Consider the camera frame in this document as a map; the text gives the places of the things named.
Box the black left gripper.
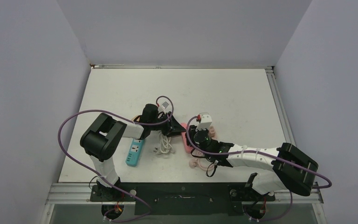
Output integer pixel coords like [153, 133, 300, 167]
[149, 112, 185, 137]

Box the pink triangular power strip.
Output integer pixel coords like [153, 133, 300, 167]
[181, 131, 193, 154]

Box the beige cube adapter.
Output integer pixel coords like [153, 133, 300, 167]
[132, 115, 142, 122]

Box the teal power strip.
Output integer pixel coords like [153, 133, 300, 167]
[125, 139, 145, 167]

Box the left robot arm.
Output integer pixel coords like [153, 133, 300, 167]
[80, 104, 186, 201]

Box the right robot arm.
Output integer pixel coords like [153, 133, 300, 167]
[186, 125, 318, 200]

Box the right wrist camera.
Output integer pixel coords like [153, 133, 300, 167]
[196, 112, 212, 131]

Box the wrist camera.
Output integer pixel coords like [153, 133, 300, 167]
[196, 112, 212, 131]
[158, 101, 172, 113]

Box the white coiled cable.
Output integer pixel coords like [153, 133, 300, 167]
[153, 131, 176, 155]

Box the pink coiled cable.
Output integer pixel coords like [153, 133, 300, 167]
[189, 150, 217, 171]

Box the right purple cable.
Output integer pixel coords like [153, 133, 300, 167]
[186, 116, 333, 223]

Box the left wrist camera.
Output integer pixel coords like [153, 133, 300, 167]
[158, 101, 172, 113]

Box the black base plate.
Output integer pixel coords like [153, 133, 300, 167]
[89, 182, 275, 216]

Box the aluminium table frame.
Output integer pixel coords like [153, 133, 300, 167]
[41, 65, 326, 224]

